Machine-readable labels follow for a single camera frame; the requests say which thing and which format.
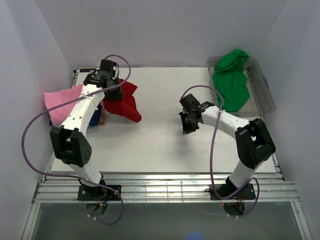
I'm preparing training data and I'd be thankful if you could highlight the dark red t-shirt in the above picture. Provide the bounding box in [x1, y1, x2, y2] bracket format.
[103, 81, 142, 123]

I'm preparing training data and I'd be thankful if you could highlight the blue label sticker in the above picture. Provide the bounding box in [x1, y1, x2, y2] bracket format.
[79, 68, 97, 73]

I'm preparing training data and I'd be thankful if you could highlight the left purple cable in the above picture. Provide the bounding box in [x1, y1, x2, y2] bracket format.
[21, 54, 132, 226]

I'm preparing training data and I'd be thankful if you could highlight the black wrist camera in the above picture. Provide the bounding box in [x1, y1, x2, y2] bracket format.
[99, 59, 119, 77]
[179, 93, 200, 112]

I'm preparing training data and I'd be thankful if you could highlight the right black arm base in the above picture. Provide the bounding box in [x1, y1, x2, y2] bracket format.
[206, 183, 256, 201]

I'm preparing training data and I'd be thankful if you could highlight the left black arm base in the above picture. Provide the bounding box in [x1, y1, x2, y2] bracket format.
[77, 185, 120, 202]

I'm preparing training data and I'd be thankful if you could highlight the aluminium frame rail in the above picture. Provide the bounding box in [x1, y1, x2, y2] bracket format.
[32, 172, 300, 204]

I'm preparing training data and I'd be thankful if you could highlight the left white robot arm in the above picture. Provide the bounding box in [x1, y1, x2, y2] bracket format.
[50, 69, 122, 200]

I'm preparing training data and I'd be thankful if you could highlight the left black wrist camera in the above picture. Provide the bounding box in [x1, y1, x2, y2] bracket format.
[99, 59, 119, 77]

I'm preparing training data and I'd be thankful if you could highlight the pink folded t-shirt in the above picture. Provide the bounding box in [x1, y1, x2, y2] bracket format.
[43, 84, 83, 126]

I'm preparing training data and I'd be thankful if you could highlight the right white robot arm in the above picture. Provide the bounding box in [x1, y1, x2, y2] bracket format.
[179, 98, 276, 200]

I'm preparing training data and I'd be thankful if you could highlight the green t-shirt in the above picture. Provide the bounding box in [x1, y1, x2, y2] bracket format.
[212, 49, 250, 113]

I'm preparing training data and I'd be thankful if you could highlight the clear plastic bin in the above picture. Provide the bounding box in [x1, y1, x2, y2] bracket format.
[207, 56, 275, 118]

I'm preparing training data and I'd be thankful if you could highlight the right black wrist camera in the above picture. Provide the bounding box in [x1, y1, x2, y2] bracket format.
[179, 93, 200, 112]

